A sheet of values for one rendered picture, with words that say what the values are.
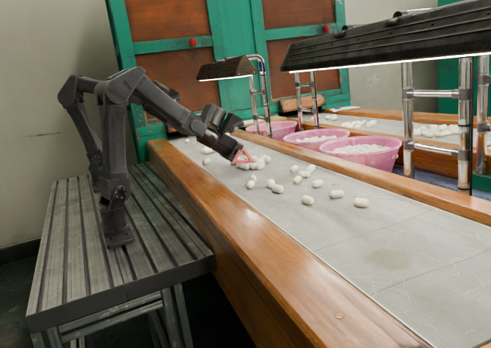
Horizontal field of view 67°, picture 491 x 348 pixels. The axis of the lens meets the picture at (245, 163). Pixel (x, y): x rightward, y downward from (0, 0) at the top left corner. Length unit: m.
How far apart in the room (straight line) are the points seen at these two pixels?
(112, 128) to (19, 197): 1.97
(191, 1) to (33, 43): 1.17
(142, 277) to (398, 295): 0.51
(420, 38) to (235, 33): 1.65
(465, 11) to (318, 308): 0.44
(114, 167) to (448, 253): 0.78
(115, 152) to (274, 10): 1.52
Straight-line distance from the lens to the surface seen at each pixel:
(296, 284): 0.54
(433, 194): 0.86
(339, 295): 0.52
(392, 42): 0.69
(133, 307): 0.88
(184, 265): 0.85
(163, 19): 2.13
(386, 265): 0.64
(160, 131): 2.09
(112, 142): 1.04
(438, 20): 0.64
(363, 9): 3.89
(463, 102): 0.84
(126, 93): 1.03
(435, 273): 0.63
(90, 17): 2.90
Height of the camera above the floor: 1.06
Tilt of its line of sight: 14 degrees down
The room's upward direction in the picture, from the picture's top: 8 degrees counter-clockwise
